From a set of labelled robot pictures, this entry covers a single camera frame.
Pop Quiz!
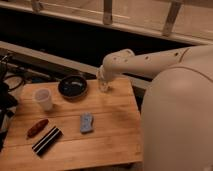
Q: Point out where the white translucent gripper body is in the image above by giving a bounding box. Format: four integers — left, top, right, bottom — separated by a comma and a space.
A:
96, 65, 112, 93

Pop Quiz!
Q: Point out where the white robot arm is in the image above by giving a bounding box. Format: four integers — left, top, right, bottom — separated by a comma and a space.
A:
97, 45, 213, 171

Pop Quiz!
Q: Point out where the black round bowl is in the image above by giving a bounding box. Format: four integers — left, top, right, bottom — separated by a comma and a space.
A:
58, 75, 87, 99

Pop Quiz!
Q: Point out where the blue sponge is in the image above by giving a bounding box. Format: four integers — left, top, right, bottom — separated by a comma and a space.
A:
80, 113, 93, 134

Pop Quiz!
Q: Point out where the translucent white plastic cup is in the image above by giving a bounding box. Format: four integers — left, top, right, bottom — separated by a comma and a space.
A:
33, 88, 53, 111

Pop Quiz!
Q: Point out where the wooden cutting board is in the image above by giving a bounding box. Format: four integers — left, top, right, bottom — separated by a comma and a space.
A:
0, 78, 142, 171

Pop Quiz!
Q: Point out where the brown sausage toy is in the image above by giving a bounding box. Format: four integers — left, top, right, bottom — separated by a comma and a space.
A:
27, 119, 49, 138

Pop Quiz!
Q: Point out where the black white striped block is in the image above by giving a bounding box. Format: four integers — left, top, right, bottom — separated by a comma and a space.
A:
32, 126, 62, 156

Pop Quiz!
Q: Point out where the black equipment on left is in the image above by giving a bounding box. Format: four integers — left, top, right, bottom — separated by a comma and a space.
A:
0, 55, 18, 151

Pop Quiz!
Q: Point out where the black cable loop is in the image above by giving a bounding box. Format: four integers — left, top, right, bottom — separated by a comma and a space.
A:
3, 73, 26, 93

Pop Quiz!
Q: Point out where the metal window frame rail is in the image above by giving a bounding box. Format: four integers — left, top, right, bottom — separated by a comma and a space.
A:
0, 0, 213, 44

